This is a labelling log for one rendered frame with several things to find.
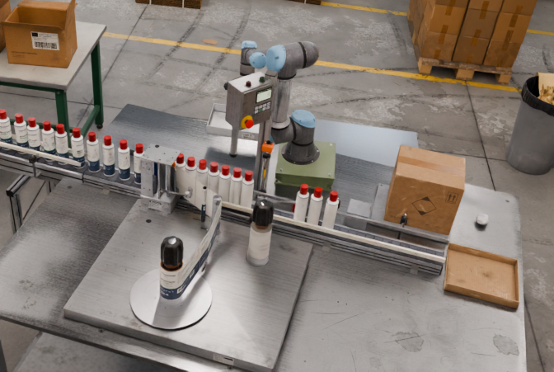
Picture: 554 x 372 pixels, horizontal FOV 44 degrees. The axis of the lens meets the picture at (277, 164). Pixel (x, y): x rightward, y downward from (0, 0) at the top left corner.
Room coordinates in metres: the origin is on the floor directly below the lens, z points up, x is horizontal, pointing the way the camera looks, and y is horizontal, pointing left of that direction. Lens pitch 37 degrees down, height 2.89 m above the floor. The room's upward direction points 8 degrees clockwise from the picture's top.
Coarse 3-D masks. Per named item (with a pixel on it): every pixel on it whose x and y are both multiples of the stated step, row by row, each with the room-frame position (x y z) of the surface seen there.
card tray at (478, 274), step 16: (448, 256) 2.24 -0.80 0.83; (464, 256) 2.25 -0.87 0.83; (480, 256) 2.26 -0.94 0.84; (496, 256) 2.25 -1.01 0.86; (448, 272) 2.14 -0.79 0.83; (464, 272) 2.15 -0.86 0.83; (480, 272) 2.16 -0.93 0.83; (496, 272) 2.18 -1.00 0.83; (512, 272) 2.19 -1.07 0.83; (448, 288) 2.03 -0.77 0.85; (464, 288) 2.02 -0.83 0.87; (480, 288) 2.07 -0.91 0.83; (496, 288) 2.08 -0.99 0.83; (512, 288) 2.09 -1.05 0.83; (512, 304) 1.99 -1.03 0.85
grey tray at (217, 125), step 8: (216, 104) 2.96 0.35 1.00; (216, 112) 2.95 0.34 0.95; (224, 112) 2.96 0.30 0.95; (216, 120) 2.88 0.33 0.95; (224, 120) 2.89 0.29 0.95; (208, 128) 2.77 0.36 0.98; (216, 128) 2.77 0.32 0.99; (224, 128) 2.77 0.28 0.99; (256, 128) 2.87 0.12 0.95; (224, 136) 2.77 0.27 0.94; (240, 136) 2.77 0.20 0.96; (248, 136) 2.77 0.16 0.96; (256, 136) 2.76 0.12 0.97
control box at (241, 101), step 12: (228, 84) 2.39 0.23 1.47; (240, 84) 2.38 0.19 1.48; (252, 84) 2.39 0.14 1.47; (264, 84) 2.41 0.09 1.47; (228, 96) 2.38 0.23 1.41; (240, 96) 2.33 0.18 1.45; (252, 96) 2.36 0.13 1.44; (228, 108) 2.38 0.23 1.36; (240, 108) 2.33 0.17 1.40; (252, 108) 2.36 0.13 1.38; (228, 120) 2.37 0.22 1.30; (240, 120) 2.33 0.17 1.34; (264, 120) 2.41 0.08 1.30
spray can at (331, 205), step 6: (336, 192) 2.27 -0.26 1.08; (330, 198) 2.25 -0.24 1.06; (336, 198) 2.25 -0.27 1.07; (330, 204) 2.24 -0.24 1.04; (336, 204) 2.24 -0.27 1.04; (330, 210) 2.24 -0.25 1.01; (336, 210) 2.25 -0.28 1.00; (324, 216) 2.25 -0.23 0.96; (330, 216) 2.24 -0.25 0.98; (324, 222) 2.24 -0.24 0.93; (330, 222) 2.24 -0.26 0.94
